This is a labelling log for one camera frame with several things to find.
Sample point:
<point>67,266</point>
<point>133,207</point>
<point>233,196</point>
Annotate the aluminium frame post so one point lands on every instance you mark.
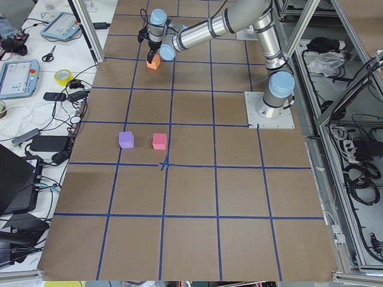
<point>87,28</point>

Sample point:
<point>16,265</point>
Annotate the teach pendant tablet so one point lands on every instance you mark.
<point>62,28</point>
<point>19,78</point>

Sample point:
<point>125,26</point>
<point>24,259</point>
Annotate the lower teach pendant tablet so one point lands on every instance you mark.
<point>19,78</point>

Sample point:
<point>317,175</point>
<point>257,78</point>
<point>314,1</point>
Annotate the black phone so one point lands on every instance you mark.
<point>54,96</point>

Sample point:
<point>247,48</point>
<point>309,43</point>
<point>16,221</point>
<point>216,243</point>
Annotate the upper teach pendant tablet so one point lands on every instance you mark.
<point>62,28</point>

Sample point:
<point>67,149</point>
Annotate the purple foam block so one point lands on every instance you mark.
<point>126,139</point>

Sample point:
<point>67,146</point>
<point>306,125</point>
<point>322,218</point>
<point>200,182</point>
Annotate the white crumpled cloth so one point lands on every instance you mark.
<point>327,64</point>

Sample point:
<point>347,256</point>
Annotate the black handled scissors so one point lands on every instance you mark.
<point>47,58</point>

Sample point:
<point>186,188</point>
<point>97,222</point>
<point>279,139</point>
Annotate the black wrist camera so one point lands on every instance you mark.
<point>142,34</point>

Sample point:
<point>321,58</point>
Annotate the square metal base plate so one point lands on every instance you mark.
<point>261,116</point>

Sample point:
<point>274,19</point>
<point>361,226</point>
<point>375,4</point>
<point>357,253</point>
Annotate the brown paper table mat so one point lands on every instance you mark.
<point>220,202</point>

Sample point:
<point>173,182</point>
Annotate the black laptop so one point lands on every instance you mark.
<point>19,179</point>

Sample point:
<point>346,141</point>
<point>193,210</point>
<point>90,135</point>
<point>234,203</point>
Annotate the yellow tape roll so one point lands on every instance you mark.
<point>63,77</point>

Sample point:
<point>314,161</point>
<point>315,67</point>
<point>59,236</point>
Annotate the orange foam block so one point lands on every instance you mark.
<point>154,65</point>

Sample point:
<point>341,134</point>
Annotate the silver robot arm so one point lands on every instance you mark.
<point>208,82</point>

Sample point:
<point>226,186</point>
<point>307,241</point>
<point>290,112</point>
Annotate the pink foam block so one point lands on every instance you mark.
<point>159,141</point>

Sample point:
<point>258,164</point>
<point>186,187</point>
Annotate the black power adapter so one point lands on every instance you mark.
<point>48,143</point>

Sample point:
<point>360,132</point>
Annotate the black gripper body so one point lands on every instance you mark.
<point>154,46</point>

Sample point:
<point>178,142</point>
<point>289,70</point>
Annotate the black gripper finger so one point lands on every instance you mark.
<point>150,57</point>
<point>155,56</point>

